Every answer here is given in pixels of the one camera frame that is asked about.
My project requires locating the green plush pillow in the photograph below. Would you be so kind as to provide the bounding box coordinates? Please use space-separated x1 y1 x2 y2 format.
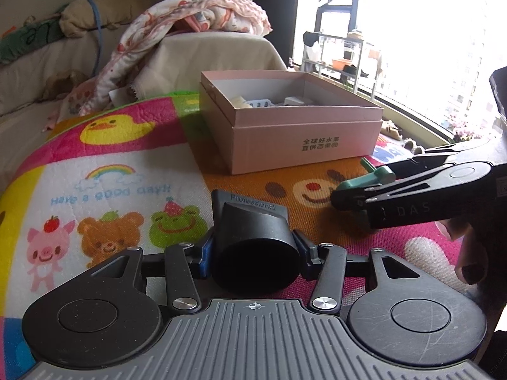
0 20 70 66

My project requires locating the black hair dryer nozzle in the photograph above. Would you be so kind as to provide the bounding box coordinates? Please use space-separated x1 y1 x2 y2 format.
210 189 302 293

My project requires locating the pink cardboard box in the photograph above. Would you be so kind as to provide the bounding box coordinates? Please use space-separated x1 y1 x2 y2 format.
199 69 384 175

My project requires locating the pink floral blanket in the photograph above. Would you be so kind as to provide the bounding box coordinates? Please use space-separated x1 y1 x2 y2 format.
65 0 273 117

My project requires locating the tan plush toy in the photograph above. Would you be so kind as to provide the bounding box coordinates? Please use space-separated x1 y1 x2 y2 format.
382 121 402 141

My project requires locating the colourful printed play mat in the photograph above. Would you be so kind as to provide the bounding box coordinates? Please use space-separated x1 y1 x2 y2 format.
0 91 496 369

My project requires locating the metal rack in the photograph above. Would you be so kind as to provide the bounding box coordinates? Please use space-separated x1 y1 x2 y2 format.
303 29 383 88

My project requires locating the green clip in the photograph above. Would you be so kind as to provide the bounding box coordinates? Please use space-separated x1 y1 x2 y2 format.
337 157 397 226

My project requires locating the blue cord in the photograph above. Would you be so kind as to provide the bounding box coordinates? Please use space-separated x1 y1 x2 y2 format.
88 0 104 78

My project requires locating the person's right hand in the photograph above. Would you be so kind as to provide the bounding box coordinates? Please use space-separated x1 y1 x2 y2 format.
436 217 491 285

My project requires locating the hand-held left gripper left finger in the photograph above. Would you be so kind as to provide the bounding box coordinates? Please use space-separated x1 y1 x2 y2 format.
85 233 216 313

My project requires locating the beige pillow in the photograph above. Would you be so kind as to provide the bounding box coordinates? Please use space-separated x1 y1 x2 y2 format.
59 0 155 40

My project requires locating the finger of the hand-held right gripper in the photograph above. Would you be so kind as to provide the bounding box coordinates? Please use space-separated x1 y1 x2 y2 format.
386 138 494 179
331 166 452 211

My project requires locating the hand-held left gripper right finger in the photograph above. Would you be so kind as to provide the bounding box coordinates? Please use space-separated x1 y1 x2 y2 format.
293 230 422 311

